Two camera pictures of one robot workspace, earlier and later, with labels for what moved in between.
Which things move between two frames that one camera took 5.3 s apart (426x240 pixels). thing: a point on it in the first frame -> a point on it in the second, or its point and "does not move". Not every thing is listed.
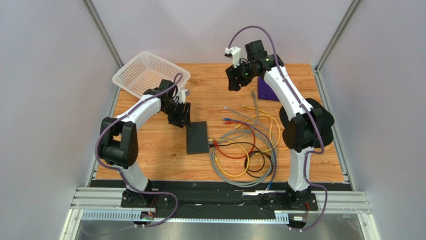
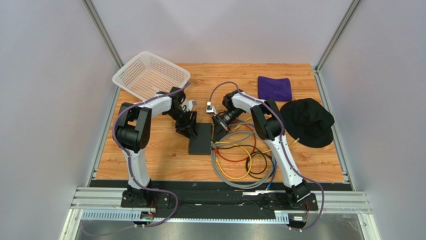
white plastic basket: x=146 y=71 does not move
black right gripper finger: x=234 y=74 -> x=220 y=123
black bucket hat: x=324 y=121 does not move
